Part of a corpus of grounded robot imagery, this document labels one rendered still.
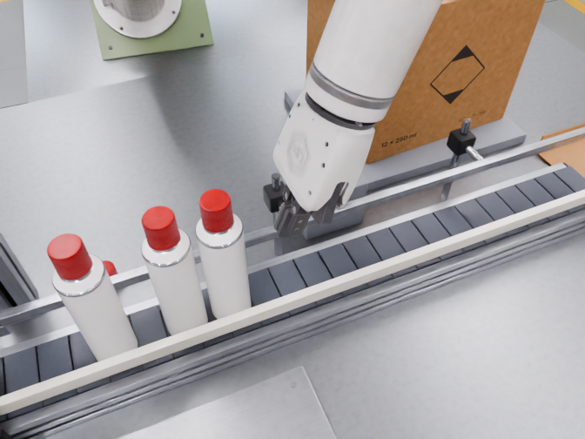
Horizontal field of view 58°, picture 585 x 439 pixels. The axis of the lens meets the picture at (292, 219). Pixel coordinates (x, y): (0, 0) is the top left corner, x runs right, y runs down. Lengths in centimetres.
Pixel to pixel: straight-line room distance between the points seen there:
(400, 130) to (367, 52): 47
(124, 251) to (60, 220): 13
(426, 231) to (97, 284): 47
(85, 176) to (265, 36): 56
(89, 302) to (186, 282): 10
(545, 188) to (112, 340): 68
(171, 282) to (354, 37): 31
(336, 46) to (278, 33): 86
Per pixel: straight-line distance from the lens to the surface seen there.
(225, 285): 62
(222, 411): 65
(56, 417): 71
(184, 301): 62
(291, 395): 65
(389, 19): 46
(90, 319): 60
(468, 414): 73
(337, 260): 75
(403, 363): 74
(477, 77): 97
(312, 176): 52
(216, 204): 54
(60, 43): 140
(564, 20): 351
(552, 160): 107
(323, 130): 51
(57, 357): 73
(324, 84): 49
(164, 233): 54
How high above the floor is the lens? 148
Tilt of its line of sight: 48 degrees down
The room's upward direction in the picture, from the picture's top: straight up
